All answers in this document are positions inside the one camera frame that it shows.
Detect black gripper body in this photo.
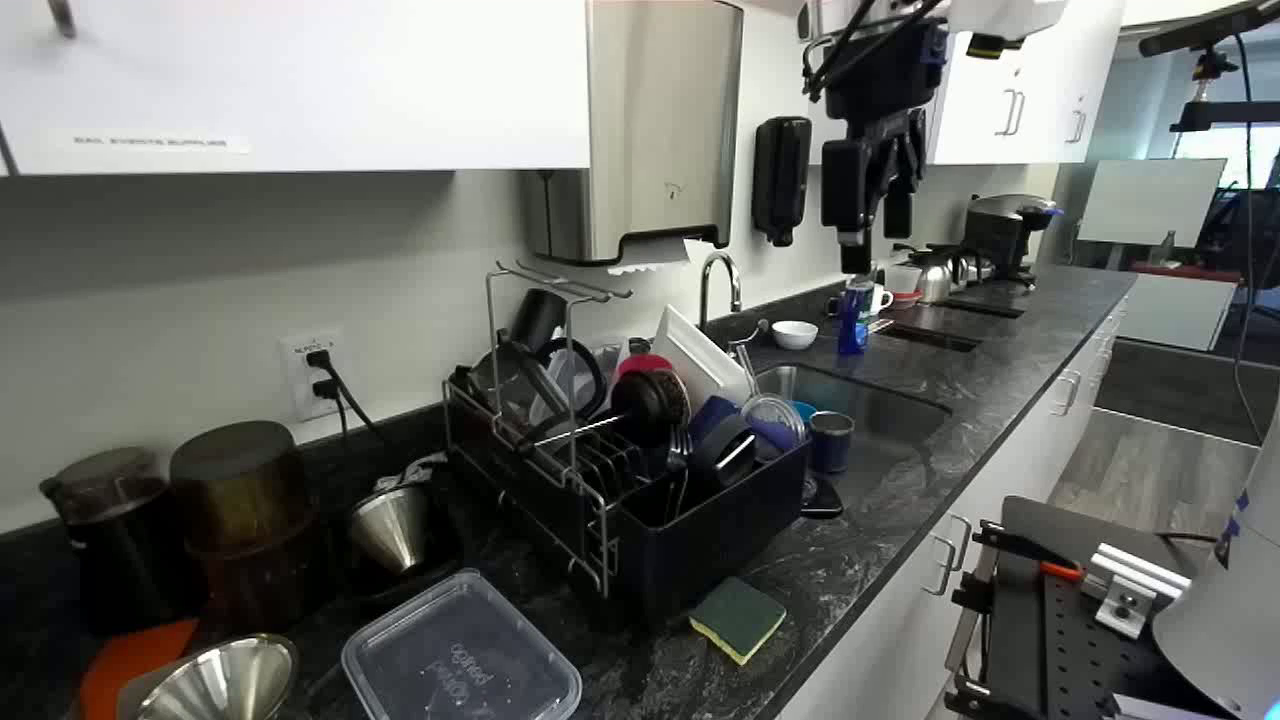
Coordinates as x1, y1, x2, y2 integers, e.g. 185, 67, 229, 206
818, 18, 952, 131

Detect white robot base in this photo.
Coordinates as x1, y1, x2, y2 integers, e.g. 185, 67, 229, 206
1153, 414, 1280, 720

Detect chrome sink faucet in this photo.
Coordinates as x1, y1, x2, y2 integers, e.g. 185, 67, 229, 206
697, 253, 745, 334

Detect stainless steel sink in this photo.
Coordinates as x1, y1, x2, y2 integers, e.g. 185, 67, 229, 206
745, 355, 954, 458

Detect stainless steel mug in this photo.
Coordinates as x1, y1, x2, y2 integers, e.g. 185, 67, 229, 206
809, 408, 858, 482

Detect red round dish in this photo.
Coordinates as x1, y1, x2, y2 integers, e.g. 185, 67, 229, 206
612, 349, 678, 392

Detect black hanging mug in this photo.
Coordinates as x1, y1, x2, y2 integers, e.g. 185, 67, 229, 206
509, 285, 570, 355

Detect black coffee machine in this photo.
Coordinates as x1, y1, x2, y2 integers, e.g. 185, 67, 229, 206
915, 190, 1063, 301

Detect blue bottle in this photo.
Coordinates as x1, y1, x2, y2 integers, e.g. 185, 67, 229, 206
837, 275, 875, 361

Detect small white bowl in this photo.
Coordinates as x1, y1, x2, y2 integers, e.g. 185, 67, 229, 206
766, 316, 825, 355

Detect steel paper towel dispenser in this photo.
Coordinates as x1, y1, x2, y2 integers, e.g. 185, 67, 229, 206
517, 0, 747, 267

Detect white panel board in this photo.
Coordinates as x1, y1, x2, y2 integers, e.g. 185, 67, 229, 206
1077, 157, 1230, 253

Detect dark blue bowl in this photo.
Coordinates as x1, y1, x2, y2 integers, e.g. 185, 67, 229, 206
682, 397, 756, 463

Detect black round pan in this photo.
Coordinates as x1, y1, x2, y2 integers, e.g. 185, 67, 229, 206
606, 369, 697, 453

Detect black orange clamp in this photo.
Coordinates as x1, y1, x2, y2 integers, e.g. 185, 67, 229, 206
966, 520, 1091, 594

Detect green yellow sponge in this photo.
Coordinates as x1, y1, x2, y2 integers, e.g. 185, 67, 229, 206
682, 574, 790, 673

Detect white lower cabinets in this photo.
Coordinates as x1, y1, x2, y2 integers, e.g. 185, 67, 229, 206
777, 304, 1132, 720

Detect black perforated board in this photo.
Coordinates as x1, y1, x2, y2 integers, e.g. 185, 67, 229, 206
993, 494, 1202, 720

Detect dark brown metal canister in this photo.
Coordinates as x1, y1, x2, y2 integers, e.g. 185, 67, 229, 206
169, 419, 325, 632

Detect white cabinet label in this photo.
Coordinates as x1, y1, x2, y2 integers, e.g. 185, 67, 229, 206
62, 129, 255, 157

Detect steel mixing bowl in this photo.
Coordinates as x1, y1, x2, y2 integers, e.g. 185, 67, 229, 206
117, 632, 300, 720

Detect black lidded kettle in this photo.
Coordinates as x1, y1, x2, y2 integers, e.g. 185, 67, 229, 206
36, 443, 185, 635

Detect orange flat item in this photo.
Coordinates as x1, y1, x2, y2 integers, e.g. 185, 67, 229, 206
75, 617, 205, 720

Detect black wall soap dispenser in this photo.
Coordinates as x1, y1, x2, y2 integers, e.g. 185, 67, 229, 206
747, 114, 815, 253

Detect black camera tripod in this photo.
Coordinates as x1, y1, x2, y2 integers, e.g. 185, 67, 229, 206
1136, 0, 1280, 136

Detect black wire dish rack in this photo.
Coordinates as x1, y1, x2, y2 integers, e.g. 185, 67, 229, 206
438, 257, 847, 625

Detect silver cabinet handle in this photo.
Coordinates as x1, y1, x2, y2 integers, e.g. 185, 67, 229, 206
927, 517, 977, 601

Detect aluminium bracket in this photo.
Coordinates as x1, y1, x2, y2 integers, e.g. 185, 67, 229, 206
1082, 537, 1195, 645

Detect black power plug cable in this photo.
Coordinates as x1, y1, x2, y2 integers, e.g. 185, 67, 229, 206
300, 349, 404, 485

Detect white wall outlet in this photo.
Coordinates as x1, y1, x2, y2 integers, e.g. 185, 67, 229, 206
274, 323, 350, 430

